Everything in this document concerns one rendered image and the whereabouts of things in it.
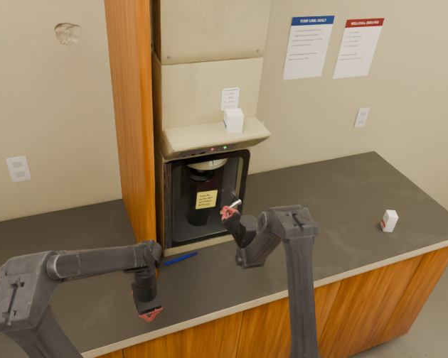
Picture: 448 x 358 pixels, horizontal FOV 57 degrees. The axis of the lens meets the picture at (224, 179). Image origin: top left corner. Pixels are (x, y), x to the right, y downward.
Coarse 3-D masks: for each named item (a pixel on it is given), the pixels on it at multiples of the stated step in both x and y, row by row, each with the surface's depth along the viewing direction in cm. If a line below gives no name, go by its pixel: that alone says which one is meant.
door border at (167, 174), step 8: (168, 168) 134; (168, 176) 135; (168, 184) 137; (168, 192) 140; (168, 200) 142; (168, 208) 144; (168, 216) 146; (168, 224) 148; (168, 232) 151; (168, 240) 153; (168, 248) 155
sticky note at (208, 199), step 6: (198, 192) 145; (204, 192) 146; (210, 192) 147; (216, 192) 148; (198, 198) 146; (204, 198) 148; (210, 198) 149; (198, 204) 148; (204, 204) 149; (210, 204) 150
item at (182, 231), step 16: (176, 160) 134; (192, 160) 135; (208, 160) 138; (224, 160) 141; (240, 160) 143; (176, 176) 137; (192, 176) 139; (208, 176) 142; (224, 176) 145; (240, 176) 148; (176, 192) 141; (192, 192) 144; (224, 192) 150; (240, 192) 153; (176, 208) 145; (192, 208) 148; (208, 208) 151; (240, 208) 158; (176, 224) 150; (192, 224) 153; (208, 224) 156; (176, 240) 155; (192, 240) 158
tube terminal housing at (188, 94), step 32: (160, 64) 114; (192, 64) 117; (224, 64) 121; (256, 64) 125; (160, 96) 120; (192, 96) 123; (256, 96) 132; (160, 128) 127; (160, 160) 135; (160, 192) 144; (160, 224) 155
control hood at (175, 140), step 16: (176, 128) 126; (192, 128) 127; (208, 128) 128; (256, 128) 130; (176, 144) 119; (192, 144) 120; (208, 144) 121; (224, 144) 125; (240, 144) 131; (256, 144) 138
